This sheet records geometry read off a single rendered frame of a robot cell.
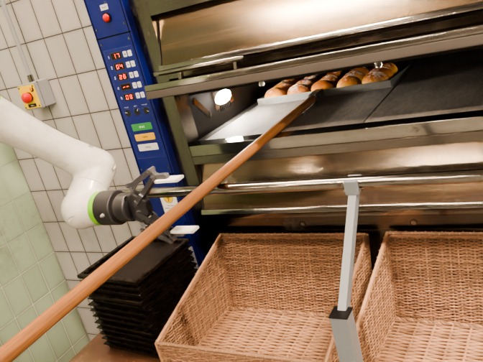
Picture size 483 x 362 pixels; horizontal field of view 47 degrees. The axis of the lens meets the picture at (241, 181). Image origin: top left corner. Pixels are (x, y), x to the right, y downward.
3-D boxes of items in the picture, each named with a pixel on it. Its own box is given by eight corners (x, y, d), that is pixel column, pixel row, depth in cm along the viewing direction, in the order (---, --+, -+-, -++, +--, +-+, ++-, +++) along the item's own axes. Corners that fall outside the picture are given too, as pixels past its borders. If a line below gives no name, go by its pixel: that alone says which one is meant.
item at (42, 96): (39, 105, 218) (29, 81, 215) (57, 103, 213) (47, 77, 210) (24, 111, 213) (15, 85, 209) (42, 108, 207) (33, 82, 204)
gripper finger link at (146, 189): (144, 202, 142) (140, 198, 142) (162, 173, 135) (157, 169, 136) (135, 208, 139) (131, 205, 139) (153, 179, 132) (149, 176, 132)
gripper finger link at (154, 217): (136, 210, 139) (134, 214, 140) (171, 236, 137) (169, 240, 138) (145, 204, 142) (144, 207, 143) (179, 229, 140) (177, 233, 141)
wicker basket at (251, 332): (237, 296, 208) (218, 231, 200) (385, 306, 179) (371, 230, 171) (164, 385, 169) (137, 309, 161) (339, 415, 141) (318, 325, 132)
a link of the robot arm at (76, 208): (74, 235, 155) (46, 218, 147) (88, 196, 161) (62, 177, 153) (111, 235, 148) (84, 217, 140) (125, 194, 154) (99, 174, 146)
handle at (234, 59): (156, 90, 176) (159, 90, 177) (245, 75, 159) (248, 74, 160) (152, 72, 175) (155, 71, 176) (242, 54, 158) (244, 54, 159)
